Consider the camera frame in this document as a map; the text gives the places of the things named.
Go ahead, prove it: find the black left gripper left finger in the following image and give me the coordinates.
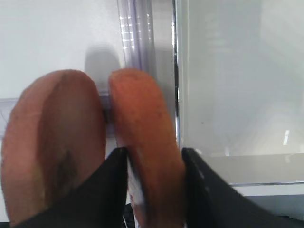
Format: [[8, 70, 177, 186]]
[[9, 147, 127, 228]]

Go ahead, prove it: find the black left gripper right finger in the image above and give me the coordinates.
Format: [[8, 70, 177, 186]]
[[182, 148, 304, 228]]

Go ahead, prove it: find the white square plate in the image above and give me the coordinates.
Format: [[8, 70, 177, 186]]
[[176, 0, 304, 196]]

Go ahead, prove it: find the clear pusher rack near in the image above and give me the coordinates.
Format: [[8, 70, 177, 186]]
[[0, 93, 114, 140]]

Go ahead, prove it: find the clear pusher rack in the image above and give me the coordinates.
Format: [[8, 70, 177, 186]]
[[117, 0, 156, 76], [0, 93, 114, 140]]

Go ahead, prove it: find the clear pusher rack middle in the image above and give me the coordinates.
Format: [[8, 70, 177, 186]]
[[117, 0, 156, 76]]

